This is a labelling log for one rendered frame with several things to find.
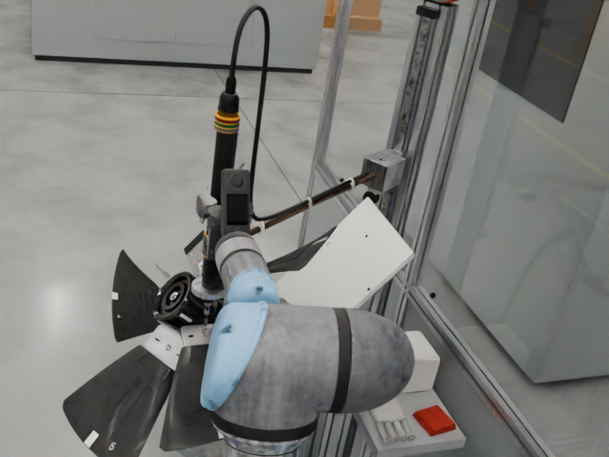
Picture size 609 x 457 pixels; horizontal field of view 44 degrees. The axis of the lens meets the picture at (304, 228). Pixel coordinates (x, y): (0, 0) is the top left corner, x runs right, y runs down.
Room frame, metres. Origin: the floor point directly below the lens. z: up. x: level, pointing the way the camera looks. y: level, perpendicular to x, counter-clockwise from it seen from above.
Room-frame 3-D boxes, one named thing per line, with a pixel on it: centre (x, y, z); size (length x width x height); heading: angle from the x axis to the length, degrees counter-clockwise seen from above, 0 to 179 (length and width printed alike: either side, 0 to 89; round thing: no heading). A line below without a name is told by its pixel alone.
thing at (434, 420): (1.47, -0.40, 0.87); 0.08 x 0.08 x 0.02; 32
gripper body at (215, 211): (1.13, 0.12, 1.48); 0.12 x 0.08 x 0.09; 21
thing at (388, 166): (1.76, -0.17, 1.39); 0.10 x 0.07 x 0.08; 148
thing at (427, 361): (1.63, -0.30, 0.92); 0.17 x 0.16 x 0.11; 113
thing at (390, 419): (1.44, -0.29, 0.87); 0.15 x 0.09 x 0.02; 20
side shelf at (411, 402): (1.55, -0.30, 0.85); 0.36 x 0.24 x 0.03; 23
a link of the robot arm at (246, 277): (0.98, 0.07, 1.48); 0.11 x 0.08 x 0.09; 21
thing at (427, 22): (1.80, -0.20, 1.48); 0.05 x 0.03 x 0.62; 58
